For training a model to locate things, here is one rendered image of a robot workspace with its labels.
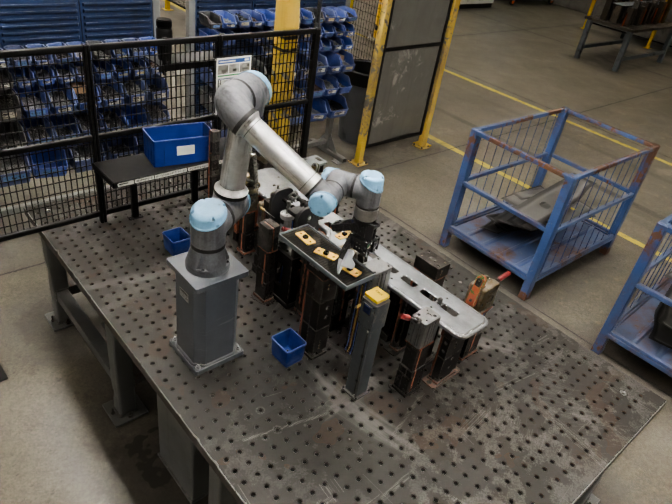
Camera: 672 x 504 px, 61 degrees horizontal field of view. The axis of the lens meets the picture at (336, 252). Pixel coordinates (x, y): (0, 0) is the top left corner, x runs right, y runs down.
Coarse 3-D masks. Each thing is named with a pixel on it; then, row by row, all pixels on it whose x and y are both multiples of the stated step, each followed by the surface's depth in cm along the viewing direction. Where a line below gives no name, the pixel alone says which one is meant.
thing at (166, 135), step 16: (144, 128) 269; (160, 128) 273; (176, 128) 277; (192, 128) 282; (208, 128) 279; (144, 144) 270; (160, 144) 260; (176, 144) 264; (192, 144) 269; (208, 144) 273; (160, 160) 264; (176, 160) 269; (192, 160) 273
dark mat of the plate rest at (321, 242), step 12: (300, 228) 214; (300, 240) 208; (324, 240) 210; (312, 252) 202; (336, 252) 205; (324, 264) 198; (336, 264) 198; (336, 276) 193; (348, 276) 194; (360, 276) 195
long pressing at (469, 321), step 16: (272, 176) 280; (320, 224) 249; (336, 240) 241; (368, 256) 234; (384, 256) 236; (400, 272) 228; (416, 272) 229; (400, 288) 219; (416, 288) 220; (432, 288) 222; (416, 304) 212; (432, 304) 214; (448, 304) 215; (464, 304) 216; (448, 320) 207; (464, 320) 208; (480, 320) 210; (464, 336) 201
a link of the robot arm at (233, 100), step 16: (224, 96) 162; (240, 96) 163; (224, 112) 162; (240, 112) 161; (256, 112) 164; (240, 128) 162; (256, 128) 163; (256, 144) 164; (272, 144) 164; (272, 160) 165; (288, 160) 164; (304, 160) 168; (288, 176) 166; (304, 176) 165; (320, 176) 168; (304, 192) 167; (320, 192) 165; (336, 192) 169; (320, 208) 166
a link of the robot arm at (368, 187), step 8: (360, 176) 175; (368, 176) 173; (376, 176) 174; (360, 184) 175; (368, 184) 173; (376, 184) 173; (352, 192) 176; (360, 192) 175; (368, 192) 174; (376, 192) 175; (360, 200) 177; (368, 200) 176; (376, 200) 177; (360, 208) 178; (368, 208) 178; (376, 208) 179
